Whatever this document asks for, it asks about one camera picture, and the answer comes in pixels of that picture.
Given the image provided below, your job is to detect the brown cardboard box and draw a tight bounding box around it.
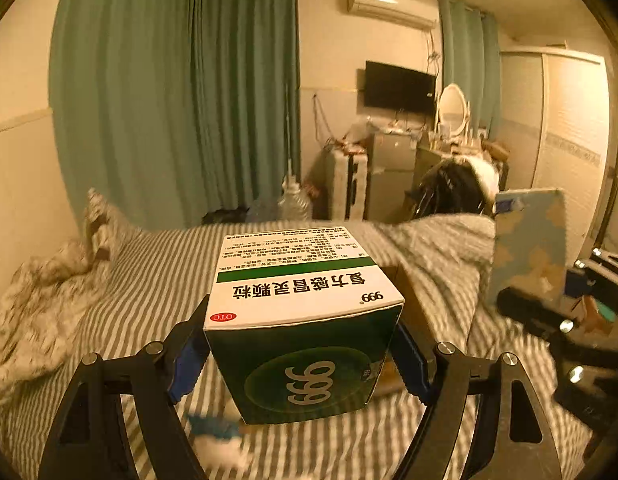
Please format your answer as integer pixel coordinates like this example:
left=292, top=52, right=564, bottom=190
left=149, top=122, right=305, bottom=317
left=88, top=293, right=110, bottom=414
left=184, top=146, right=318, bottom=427
left=381, top=264, right=434, bottom=397

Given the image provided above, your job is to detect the white oval mirror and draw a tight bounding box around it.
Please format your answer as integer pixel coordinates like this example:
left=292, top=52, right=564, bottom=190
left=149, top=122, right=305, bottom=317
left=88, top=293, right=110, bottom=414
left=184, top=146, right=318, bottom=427
left=437, top=83, right=471, bottom=139

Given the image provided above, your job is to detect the striped bed sheet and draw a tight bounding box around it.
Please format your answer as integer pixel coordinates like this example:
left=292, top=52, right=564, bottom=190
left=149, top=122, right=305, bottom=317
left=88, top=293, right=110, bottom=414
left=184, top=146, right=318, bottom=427
left=0, top=214, right=597, bottom=480

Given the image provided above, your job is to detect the grey small refrigerator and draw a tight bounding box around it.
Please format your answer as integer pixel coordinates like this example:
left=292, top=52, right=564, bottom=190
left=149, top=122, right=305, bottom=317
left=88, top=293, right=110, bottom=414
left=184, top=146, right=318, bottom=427
left=368, top=132, right=421, bottom=222

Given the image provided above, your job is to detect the black wall television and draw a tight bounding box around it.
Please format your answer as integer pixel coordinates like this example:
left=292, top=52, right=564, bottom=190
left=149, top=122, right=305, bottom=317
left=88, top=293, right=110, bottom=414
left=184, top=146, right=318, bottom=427
left=364, top=60, right=438, bottom=114

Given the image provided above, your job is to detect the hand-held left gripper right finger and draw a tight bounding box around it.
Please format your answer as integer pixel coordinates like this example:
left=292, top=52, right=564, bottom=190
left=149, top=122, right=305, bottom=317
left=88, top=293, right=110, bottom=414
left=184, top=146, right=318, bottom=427
left=389, top=322, right=562, bottom=480

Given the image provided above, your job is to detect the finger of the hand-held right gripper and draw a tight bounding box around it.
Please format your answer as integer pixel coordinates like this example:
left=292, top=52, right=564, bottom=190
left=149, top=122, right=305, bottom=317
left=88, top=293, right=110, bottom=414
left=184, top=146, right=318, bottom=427
left=495, top=287, right=572, bottom=335

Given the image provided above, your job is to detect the leaf-patterned quilt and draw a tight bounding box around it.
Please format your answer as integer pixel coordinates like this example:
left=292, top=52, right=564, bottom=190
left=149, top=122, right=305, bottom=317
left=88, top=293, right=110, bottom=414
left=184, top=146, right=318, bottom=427
left=0, top=188, right=142, bottom=403

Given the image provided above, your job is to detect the green and white medicine box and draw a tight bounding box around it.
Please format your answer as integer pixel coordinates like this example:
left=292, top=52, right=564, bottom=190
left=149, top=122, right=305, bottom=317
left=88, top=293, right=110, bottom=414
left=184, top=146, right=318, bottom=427
left=203, top=225, right=406, bottom=426

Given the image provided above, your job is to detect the blue cloud-patterned box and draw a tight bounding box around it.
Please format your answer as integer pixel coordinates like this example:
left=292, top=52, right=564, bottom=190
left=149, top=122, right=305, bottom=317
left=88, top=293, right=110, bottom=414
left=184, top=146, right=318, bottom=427
left=488, top=188, right=568, bottom=311

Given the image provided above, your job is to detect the white sliding wardrobe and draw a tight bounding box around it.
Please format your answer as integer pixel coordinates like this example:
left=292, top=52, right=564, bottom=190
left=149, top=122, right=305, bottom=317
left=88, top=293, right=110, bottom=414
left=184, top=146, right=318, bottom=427
left=499, top=47, right=617, bottom=243

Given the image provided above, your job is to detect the large clear water bottle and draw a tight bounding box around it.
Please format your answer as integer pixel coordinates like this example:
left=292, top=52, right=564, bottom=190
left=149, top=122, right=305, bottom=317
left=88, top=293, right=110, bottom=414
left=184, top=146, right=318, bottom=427
left=277, top=159, right=311, bottom=221

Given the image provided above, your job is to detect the wide green curtain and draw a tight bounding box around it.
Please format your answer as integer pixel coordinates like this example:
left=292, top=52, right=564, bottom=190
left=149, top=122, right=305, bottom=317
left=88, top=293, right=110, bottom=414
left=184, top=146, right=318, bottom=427
left=48, top=0, right=301, bottom=228

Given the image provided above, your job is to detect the blue and white crumpled wrapper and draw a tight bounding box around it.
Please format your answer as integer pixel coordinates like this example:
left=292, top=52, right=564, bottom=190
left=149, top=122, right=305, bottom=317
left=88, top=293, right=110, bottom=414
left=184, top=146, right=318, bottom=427
left=186, top=412, right=252, bottom=468

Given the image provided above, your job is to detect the narrow green curtain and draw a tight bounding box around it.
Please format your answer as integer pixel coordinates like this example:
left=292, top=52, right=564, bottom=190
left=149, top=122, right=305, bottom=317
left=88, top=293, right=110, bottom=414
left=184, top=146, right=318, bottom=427
left=437, top=0, right=500, bottom=137

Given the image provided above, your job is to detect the chair with black clothes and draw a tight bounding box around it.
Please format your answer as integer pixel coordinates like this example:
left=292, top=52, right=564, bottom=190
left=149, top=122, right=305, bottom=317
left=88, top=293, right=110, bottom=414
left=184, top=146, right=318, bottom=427
left=403, top=156, right=500, bottom=221

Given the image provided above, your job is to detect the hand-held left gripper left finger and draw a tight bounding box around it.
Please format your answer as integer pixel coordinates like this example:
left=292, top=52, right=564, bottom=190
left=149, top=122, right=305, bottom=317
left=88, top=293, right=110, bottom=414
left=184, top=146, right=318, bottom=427
left=36, top=294, right=212, bottom=480

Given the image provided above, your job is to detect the white air conditioner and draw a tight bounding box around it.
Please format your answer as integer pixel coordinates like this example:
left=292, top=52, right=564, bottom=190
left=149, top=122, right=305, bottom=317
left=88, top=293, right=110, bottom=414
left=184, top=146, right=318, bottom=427
left=346, top=0, right=438, bottom=30

